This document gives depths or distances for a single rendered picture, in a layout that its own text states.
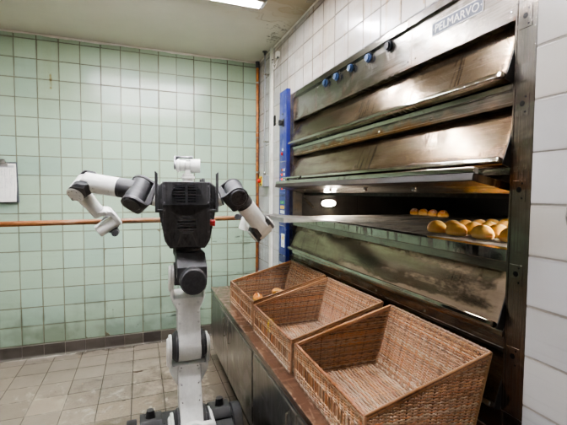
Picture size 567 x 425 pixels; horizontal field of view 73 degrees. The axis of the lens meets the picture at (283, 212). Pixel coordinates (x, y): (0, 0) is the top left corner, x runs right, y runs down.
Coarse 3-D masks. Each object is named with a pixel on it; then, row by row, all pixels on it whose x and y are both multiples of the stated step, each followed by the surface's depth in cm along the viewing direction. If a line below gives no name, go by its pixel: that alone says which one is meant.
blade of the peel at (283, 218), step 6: (270, 216) 247; (276, 216) 280; (282, 216) 280; (288, 216) 280; (294, 216) 280; (300, 216) 279; (306, 216) 279; (282, 222) 226; (288, 222) 225; (294, 222) 226; (300, 222) 227
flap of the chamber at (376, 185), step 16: (416, 176) 138; (432, 176) 130; (448, 176) 123; (464, 176) 117; (480, 176) 115; (352, 192) 216; (368, 192) 200; (384, 192) 187; (400, 192) 175; (416, 192) 165; (432, 192) 155; (448, 192) 147; (464, 192) 140; (480, 192) 133; (496, 192) 127
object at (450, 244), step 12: (336, 228) 225; (348, 228) 211; (360, 228) 200; (372, 228) 193; (396, 240) 172; (408, 240) 164; (420, 240) 157; (432, 240) 151; (444, 240) 145; (456, 240) 143; (456, 252) 139; (468, 252) 134; (480, 252) 130; (492, 252) 125; (504, 252) 121
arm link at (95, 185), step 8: (88, 176) 172; (96, 176) 172; (104, 176) 173; (112, 176) 174; (80, 184) 170; (88, 184) 171; (96, 184) 171; (104, 184) 171; (112, 184) 171; (72, 192) 172; (80, 192) 172; (88, 192) 173; (96, 192) 173; (104, 192) 172; (112, 192) 172; (80, 200) 175
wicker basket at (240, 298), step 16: (256, 272) 274; (272, 272) 279; (288, 272) 283; (304, 272) 260; (320, 272) 240; (240, 288) 271; (256, 288) 275; (272, 288) 280; (288, 288) 225; (240, 304) 243
